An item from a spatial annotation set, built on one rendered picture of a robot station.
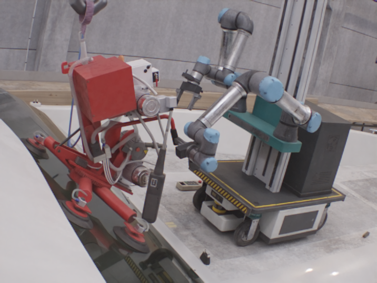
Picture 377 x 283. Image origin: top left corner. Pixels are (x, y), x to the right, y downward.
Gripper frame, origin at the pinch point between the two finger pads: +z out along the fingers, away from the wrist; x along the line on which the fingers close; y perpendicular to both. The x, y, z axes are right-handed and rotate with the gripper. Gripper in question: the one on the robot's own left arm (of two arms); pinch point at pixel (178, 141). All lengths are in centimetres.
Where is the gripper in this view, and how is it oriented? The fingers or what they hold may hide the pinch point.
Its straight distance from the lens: 256.6
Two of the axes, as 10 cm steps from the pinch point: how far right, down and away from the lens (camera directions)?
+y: -0.5, -8.9, -4.5
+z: -4.9, -3.7, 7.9
